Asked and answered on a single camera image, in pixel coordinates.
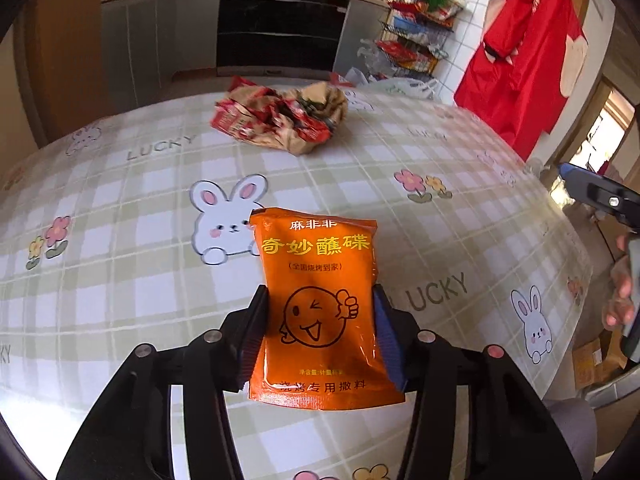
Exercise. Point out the grey lower cabinets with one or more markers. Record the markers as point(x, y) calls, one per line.
point(160, 45)

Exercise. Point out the person's right hand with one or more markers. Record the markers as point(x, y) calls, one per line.
point(620, 290)

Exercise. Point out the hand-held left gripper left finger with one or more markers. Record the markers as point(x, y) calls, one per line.
point(245, 360)

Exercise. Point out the red apron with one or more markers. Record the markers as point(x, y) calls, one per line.
point(520, 60)

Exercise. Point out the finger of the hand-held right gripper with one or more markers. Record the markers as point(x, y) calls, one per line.
point(590, 187)

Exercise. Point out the white plastic shopping bags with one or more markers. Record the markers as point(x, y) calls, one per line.
point(400, 85)

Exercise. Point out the cardboard box on floor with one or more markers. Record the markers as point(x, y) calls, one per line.
point(597, 365)

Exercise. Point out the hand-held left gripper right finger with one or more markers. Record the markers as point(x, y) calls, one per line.
point(392, 350)

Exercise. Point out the black built-in stove oven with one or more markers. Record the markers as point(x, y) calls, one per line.
point(280, 30)

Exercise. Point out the crumpled red snack wrapper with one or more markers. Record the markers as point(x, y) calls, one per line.
point(285, 120)

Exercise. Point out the orange seasoning packet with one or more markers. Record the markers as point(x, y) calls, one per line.
point(320, 310)

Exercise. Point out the checked bunny tablecloth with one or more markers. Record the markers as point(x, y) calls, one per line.
point(150, 285)

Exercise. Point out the person's grey trouser leg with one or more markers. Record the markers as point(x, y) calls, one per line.
point(570, 440)

